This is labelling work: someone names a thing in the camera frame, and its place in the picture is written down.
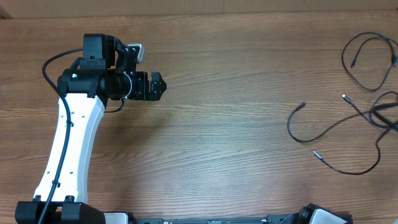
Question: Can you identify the black braided usb cable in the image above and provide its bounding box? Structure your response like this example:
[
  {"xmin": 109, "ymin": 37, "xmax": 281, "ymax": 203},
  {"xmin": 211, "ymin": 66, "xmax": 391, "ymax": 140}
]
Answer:
[{"xmin": 286, "ymin": 101, "xmax": 392, "ymax": 176}]

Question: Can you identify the black thin usb cable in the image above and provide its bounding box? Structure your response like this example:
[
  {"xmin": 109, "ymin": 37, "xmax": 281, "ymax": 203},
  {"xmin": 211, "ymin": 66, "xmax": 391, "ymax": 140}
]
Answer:
[{"xmin": 341, "ymin": 90, "xmax": 398, "ymax": 131}]

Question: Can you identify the black smooth usb cable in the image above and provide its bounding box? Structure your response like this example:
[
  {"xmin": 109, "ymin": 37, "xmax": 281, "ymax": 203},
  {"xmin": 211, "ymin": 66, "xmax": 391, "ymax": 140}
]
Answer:
[{"xmin": 341, "ymin": 31, "xmax": 398, "ymax": 93}]

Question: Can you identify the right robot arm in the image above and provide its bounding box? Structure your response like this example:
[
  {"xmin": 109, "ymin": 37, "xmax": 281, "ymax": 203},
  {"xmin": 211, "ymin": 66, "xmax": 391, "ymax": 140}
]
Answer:
[{"xmin": 287, "ymin": 102, "xmax": 397, "ymax": 224}]

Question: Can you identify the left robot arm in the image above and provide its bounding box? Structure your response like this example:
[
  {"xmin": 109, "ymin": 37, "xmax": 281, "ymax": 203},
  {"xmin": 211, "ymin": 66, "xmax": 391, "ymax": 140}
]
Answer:
[{"xmin": 15, "ymin": 34, "xmax": 167, "ymax": 223}]

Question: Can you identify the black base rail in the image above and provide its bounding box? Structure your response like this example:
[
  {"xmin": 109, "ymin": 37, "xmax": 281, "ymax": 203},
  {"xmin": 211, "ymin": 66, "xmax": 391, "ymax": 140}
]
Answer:
[{"xmin": 104, "ymin": 211, "xmax": 354, "ymax": 224}]

